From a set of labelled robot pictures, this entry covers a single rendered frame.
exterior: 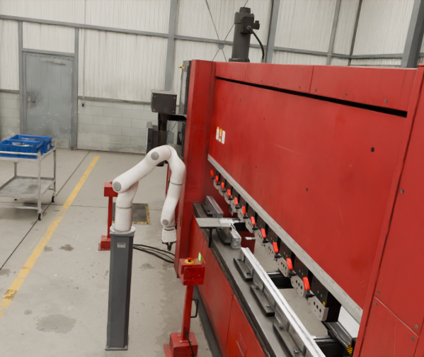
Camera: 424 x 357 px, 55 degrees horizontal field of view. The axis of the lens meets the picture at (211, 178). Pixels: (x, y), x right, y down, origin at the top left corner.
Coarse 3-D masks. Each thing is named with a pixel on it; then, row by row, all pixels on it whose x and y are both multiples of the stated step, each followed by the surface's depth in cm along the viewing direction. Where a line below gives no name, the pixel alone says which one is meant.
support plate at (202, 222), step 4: (196, 220) 342; (200, 220) 342; (204, 220) 342; (208, 220) 343; (212, 220) 344; (216, 220) 345; (200, 224) 334; (204, 224) 335; (208, 224) 336; (212, 224) 337; (216, 224) 337; (220, 224) 338; (224, 224) 339; (228, 224) 340
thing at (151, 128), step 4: (148, 124) 430; (148, 128) 407; (152, 128) 407; (156, 128) 425; (148, 132) 407; (152, 132) 408; (156, 132) 412; (148, 136) 408; (152, 136) 409; (156, 136) 413; (148, 140) 410; (152, 140) 413; (156, 140) 414; (148, 144) 411; (152, 144) 414; (156, 144) 415; (148, 148) 412; (152, 148) 415; (148, 152) 413
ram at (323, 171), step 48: (240, 96) 316; (288, 96) 230; (240, 144) 312; (288, 144) 227; (336, 144) 179; (384, 144) 147; (240, 192) 307; (288, 192) 225; (336, 192) 177; (384, 192) 147; (336, 240) 176
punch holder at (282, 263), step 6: (282, 246) 229; (282, 252) 229; (288, 252) 222; (282, 258) 229; (288, 258) 222; (294, 258) 220; (282, 264) 228; (282, 270) 227; (288, 270) 221; (288, 276) 223
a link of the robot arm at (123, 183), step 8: (152, 152) 272; (160, 152) 272; (168, 152) 281; (144, 160) 283; (152, 160) 273; (160, 160) 274; (136, 168) 287; (144, 168) 284; (152, 168) 283; (120, 176) 288; (128, 176) 288; (136, 176) 287; (112, 184) 291; (120, 184) 287; (128, 184) 288; (120, 192) 290
